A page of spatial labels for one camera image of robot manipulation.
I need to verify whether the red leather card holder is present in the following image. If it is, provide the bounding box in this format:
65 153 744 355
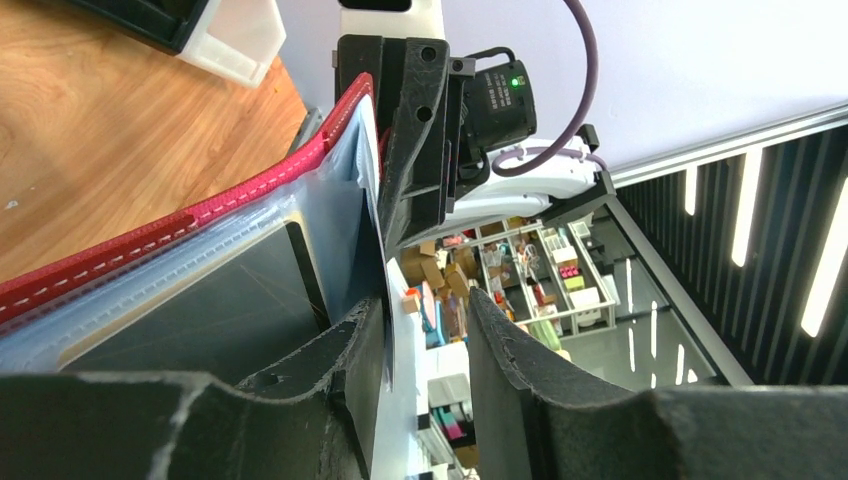
0 71 399 480

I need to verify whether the white bin at end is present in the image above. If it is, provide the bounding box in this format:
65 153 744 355
176 0 286 88

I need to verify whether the black credit card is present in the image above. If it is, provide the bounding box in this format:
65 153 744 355
58 220 330 384

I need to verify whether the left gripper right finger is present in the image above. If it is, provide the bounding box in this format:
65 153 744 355
467 289 636 479

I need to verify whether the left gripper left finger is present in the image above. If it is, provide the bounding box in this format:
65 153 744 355
238 297 384 479

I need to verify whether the shelf with colourful boxes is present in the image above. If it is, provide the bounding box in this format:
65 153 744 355
399 217 617 479

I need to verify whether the black plastic bin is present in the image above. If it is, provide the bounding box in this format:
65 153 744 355
67 0 208 56

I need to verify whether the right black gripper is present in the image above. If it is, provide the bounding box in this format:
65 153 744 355
335 34 537 253

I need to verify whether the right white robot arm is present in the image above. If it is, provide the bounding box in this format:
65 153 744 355
334 34 615 254

